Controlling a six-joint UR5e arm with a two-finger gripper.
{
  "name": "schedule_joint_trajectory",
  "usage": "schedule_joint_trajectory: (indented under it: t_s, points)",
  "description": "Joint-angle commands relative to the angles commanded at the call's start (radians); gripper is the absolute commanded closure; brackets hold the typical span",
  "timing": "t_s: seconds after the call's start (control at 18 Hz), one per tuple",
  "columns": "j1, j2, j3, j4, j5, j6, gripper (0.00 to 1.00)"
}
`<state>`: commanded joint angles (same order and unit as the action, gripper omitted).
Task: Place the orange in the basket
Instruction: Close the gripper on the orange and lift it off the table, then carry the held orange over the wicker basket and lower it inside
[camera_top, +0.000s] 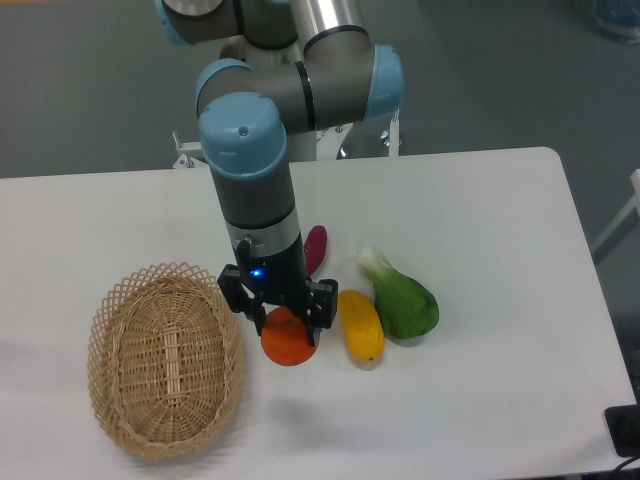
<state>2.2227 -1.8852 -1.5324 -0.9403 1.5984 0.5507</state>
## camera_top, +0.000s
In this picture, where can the green bok choy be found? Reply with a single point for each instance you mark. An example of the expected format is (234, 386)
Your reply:
(406, 308)

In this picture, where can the woven wicker basket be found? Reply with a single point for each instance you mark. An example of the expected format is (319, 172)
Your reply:
(165, 362)

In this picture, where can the purple eggplant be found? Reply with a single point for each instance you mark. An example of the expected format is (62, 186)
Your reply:
(315, 248)

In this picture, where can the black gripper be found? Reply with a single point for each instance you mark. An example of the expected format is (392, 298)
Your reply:
(280, 279)

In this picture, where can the orange fruit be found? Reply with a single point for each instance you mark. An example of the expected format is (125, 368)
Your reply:
(284, 338)

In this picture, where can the black device at table edge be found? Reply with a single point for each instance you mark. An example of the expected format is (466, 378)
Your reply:
(623, 425)

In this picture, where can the white frame at right edge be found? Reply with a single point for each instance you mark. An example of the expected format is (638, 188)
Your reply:
(620, 225)

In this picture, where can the blue object top right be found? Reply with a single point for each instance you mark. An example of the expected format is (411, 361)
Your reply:
(617, 19)

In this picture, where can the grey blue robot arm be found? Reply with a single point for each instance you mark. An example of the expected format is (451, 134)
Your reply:
(247, 116)

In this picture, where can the yellow mango fruit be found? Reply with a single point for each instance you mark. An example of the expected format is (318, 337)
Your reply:
(362, 330)

